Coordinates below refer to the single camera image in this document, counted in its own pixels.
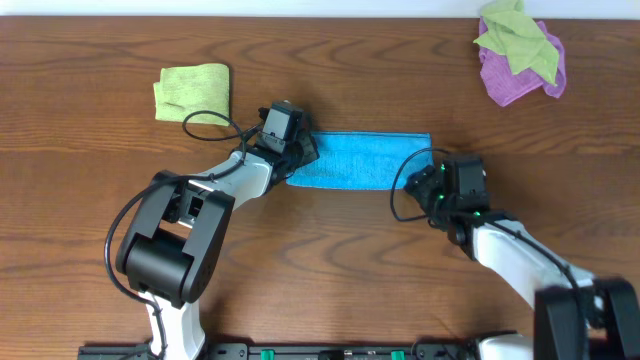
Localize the blue microfiber cloth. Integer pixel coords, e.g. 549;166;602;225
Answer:
286;132;433;191

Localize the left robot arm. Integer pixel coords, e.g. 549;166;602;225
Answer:
105;130;319;359

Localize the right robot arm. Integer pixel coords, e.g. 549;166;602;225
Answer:
404;162;639;359

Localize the purple crumpled cloth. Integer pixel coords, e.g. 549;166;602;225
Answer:
479;20;567;107

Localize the folded green cloth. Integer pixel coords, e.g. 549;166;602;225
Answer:
153;63;231;122

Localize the olive green crumpled cloth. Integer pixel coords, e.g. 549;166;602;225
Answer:
474;0;560;86

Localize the right camera cable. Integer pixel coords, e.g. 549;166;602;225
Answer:
389;146;591;360

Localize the camera cable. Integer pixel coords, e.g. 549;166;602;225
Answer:
103;109;266;360
389;146;591;360

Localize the left camera cable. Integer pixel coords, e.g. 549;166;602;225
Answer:
103;109;266;360

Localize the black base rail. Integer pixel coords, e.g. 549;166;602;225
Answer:
77;341;536;360

